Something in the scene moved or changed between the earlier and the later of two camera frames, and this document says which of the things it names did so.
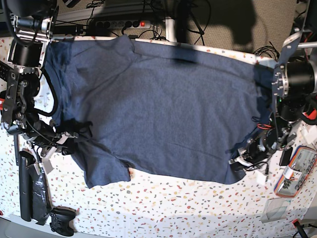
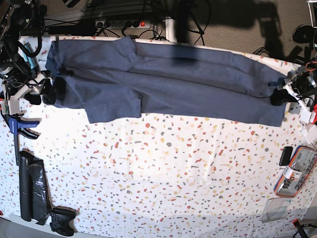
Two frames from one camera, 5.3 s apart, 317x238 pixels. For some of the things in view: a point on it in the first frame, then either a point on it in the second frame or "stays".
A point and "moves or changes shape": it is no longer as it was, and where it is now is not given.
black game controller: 61,221 stays
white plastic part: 309,132 stays
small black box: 286,157 stays
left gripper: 44,135 -> 52,90
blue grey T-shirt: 158,108 moves or changes shape
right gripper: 280,138 -> 303,84
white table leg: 170,29 stays
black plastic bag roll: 34,203 stays
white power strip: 127,24 stays
